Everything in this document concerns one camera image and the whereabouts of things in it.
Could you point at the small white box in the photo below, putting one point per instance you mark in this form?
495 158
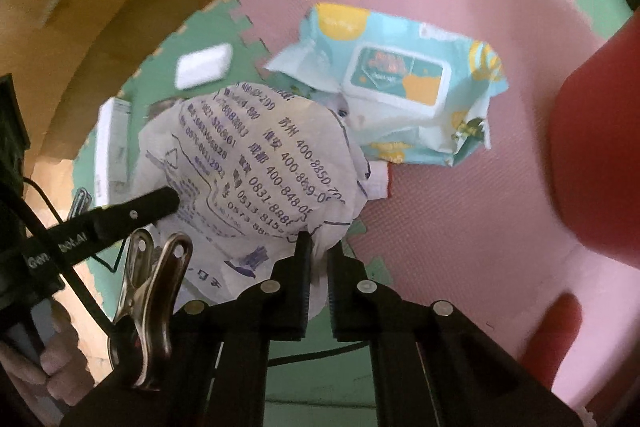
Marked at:
202 68

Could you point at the long white paper box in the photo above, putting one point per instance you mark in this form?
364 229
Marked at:
111 152

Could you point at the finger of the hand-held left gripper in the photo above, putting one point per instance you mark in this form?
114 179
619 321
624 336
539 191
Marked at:
145 209

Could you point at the light wooden cabinet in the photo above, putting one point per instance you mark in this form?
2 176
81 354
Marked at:
125 7

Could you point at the green and pink foam mat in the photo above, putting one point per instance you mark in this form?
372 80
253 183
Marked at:
450 217

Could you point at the white printed plastic bag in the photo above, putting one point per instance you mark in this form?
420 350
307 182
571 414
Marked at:
260 167

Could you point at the metal spring clamp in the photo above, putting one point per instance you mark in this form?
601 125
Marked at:
80 202
150 307

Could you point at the red plastic stool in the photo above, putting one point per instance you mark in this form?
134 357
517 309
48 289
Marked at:
600 132

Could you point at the light blue wet wipes pack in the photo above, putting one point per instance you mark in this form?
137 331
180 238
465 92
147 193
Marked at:
400 77

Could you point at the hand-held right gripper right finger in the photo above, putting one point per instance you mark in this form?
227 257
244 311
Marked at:
340 302

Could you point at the person's left hand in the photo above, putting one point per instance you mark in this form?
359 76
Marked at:
60 357

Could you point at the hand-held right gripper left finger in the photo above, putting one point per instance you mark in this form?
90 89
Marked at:
302 297

